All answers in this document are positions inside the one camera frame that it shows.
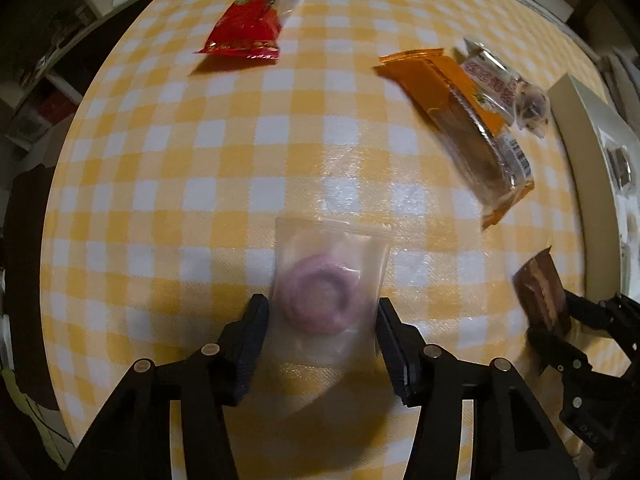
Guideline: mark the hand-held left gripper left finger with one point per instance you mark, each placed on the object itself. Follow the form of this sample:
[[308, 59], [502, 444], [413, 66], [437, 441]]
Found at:
[[250, 342]]

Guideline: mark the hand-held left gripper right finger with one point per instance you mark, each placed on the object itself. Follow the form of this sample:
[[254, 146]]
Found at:
[[395, 352]]

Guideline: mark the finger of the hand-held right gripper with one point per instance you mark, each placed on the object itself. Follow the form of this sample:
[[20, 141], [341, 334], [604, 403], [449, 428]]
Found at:
[[587, 310], [560, 352]]

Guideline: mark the brown chocolate bar packet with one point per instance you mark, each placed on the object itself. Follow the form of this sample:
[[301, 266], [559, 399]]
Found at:
[[542, 290]]

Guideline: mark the clear packet pink pastry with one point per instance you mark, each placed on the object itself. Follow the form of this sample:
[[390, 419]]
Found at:
[[322, 290]]

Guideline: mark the white shallow cardboard tray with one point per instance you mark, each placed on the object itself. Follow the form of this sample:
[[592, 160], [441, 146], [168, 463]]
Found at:
[[575, 125]]

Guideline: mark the yellow checked tablecloth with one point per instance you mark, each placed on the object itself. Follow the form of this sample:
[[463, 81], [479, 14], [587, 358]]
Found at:
[[200, 170]]

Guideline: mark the orange snack packet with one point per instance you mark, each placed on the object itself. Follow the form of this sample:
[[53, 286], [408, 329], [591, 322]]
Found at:
[[465, 125]]

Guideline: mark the clear packet with red label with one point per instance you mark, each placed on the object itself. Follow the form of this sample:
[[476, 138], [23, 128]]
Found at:
[[505, 87]]

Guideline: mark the red snack packet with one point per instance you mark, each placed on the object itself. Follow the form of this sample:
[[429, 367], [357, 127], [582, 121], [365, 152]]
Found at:
[[250, 20]]

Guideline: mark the wooden shelf unit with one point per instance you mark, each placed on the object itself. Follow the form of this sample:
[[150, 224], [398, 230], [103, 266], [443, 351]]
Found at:
[[55, 45]]

